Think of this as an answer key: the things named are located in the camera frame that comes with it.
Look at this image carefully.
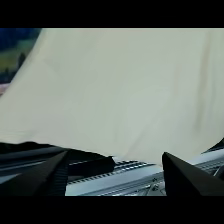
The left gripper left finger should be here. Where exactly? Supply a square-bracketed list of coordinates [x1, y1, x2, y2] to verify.
[0, 149, 70, 197]

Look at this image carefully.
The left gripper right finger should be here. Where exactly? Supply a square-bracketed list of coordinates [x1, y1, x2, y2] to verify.
[161, 151, 224, 197]

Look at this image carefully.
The cream shirt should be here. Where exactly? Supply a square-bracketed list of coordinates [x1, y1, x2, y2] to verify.
[0, 28, 224, 167]

